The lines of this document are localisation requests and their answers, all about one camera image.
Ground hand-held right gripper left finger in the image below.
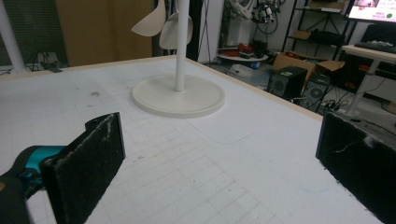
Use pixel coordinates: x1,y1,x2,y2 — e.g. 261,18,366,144
40,112,126,224

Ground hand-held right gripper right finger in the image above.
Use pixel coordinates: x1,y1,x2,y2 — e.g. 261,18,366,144
316,111,396,224

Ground white utensil rack stand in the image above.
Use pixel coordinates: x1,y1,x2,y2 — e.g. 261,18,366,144
131,0,226,119

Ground beige ladle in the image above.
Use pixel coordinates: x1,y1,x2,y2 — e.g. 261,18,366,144
131,0,167,37

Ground black computer tower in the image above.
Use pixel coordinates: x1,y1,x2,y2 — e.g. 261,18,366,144
266,65,308,101
301,73,331,113

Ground black case with orange label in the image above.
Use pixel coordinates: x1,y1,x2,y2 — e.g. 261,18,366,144
332,54,396,94

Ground white desk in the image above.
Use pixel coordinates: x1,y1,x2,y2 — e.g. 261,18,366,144
340,44,396,118

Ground flat open cardboard box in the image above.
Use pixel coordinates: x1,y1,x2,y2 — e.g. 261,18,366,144
273,52,346,74

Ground black keyboard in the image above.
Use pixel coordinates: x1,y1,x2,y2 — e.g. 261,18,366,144
354,40,396,54

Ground white grid mat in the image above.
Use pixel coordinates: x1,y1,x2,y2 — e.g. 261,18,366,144
0,57,384,224

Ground black metal shelf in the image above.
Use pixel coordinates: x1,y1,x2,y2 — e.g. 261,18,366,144
281,0,351,52

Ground brown cardboard panel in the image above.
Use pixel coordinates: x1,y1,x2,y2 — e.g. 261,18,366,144
55,0,153,67

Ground clear plastic bag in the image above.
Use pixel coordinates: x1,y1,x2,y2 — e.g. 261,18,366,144
230,63,261,78

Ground white pole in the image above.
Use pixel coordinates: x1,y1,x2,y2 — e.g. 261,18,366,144
0,0,26,75

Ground computer monitor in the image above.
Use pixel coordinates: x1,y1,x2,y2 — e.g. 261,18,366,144
346,0,396,24

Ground round white table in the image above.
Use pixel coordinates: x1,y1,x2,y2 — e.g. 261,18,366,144
218,53,269,63

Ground white upright panel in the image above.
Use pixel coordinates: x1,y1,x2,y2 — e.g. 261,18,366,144
199,0,223,63

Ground black frame post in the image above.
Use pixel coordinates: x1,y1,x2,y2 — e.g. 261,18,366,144
188,0,204,62

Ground white machine with cables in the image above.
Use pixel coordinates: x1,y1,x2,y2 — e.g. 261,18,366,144
223,0,281,35

